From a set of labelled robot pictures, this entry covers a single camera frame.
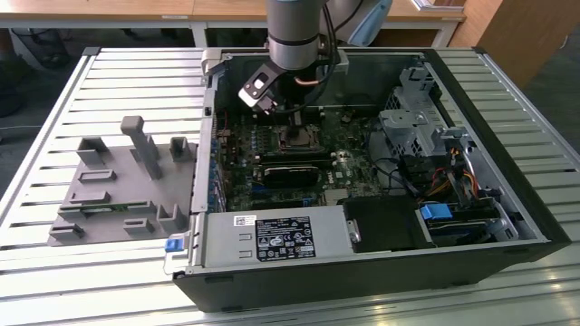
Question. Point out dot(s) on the black disk drive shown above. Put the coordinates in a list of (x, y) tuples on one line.
[(457, 231)]

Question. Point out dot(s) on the silver chipset heatsink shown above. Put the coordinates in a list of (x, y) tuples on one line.
[(339, 197)]

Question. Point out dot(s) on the wooden cabinet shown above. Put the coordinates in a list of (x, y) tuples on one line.
[(521, 34)]

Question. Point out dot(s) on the grey parts rack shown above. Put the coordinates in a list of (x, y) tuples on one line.
[(131, 190)]

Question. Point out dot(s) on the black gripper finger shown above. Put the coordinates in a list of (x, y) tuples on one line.
[(297, 124)]

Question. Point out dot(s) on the silver power supply unit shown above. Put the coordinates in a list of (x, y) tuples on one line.
[(227, 244)]

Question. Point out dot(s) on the green RAM stick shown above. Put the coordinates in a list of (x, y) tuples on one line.
[(117, 208)]

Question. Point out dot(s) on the blue case latch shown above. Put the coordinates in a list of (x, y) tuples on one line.
[(173, 246)]

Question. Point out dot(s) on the white desk label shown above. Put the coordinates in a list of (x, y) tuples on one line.
[(173, 16)]

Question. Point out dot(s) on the wooden desk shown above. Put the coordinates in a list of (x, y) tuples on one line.
[(91, 8)]

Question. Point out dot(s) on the black plastic shroud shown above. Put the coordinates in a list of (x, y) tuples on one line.
[(385, 224)]

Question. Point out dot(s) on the blue disk carrier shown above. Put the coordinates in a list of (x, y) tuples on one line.
[(435, 213)]

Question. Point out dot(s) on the black open PC case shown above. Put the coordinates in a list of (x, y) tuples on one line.
[(317, 288)]

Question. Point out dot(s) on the small silver CPU plate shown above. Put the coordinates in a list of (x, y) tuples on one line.
[(309, 141)]

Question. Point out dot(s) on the CPU socket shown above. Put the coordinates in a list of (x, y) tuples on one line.
[(283, 148)]

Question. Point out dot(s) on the green motherboard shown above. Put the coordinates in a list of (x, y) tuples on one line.
[(348, 169)]

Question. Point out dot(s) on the silver metal drive cage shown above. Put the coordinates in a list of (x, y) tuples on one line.
[(403, 136)]

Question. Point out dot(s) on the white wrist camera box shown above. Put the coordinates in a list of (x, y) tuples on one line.
[(256, 86)]

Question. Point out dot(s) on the stack of papers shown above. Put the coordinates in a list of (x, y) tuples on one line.
[(431, 4)]

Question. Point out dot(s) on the black installed RAM stick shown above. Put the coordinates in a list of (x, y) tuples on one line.
[(295, 156)]

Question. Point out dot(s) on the black graphics card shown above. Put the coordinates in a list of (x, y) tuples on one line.
[(289, 178)]

